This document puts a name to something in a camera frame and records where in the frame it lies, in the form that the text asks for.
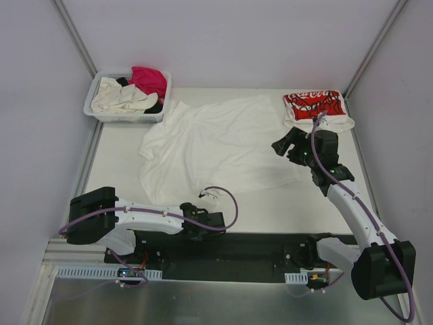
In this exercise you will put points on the folded Coca-Cola print t-shirt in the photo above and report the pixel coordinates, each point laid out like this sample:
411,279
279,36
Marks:
303,107

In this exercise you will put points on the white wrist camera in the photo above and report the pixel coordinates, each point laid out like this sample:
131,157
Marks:
208,195
318,125

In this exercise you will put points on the aluminium frame post right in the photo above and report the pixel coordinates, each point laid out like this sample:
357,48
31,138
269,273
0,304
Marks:
374,48

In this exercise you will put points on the aluminium frame post left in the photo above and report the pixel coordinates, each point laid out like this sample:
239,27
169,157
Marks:
71,29

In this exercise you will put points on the aluminium extrusion rail left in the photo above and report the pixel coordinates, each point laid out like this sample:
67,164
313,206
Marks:
59,252

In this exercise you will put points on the pink garment in basket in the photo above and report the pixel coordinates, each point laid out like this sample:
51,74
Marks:
149,80

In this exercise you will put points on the right white cable duct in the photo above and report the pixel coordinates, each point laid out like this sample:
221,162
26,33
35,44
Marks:
300,278

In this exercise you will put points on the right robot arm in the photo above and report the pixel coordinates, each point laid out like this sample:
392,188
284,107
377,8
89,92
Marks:
381,265

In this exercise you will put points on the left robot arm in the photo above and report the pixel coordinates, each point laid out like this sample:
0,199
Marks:
100,217

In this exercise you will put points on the left white cable duct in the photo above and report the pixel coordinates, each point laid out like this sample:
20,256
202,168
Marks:
97,273

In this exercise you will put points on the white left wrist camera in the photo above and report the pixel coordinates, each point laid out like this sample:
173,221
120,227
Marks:
208,195

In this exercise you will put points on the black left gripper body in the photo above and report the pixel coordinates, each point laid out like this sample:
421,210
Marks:
214,219

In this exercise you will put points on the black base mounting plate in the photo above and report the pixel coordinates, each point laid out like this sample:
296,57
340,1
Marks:
228,257

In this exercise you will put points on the white plastic laundry basket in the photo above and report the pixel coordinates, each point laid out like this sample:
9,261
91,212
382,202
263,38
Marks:
124,117

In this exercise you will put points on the aluminium frame post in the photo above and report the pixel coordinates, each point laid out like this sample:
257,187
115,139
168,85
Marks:
71,29
374,48

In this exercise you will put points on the cream shirt in basket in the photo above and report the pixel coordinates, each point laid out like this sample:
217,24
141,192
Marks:
113,98

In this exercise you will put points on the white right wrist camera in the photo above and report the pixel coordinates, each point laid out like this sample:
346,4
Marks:
318,125

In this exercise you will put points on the black garment in basket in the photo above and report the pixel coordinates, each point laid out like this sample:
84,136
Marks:
154,107

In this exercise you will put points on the white cable duct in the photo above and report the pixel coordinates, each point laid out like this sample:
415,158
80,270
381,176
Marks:
300,278
97,273

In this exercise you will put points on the plain white t-shirt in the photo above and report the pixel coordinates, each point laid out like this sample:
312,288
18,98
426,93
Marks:
223,145

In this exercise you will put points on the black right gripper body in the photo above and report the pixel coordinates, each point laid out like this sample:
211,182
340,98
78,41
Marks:
291,145

